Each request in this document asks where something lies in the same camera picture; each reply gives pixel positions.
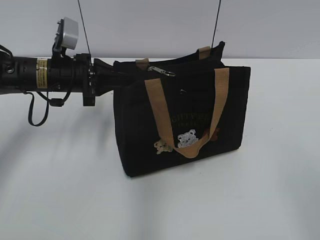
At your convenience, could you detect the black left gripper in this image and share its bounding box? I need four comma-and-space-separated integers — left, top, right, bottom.
74, 53, 133, 107

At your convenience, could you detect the silver metal zipper pull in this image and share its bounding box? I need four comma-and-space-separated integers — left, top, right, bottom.
147, 66, 176, 77

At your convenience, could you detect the black canvas tote bag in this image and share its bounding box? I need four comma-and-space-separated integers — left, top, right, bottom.
113, 42, 251, 177

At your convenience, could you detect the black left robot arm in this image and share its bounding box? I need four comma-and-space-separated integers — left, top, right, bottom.
0, 46, 134, 107

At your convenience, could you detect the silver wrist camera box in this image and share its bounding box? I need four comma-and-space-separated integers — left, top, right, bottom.
53, 17, 79, 52

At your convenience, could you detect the black camera cable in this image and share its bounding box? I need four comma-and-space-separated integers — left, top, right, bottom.
22, 88, 73, 127

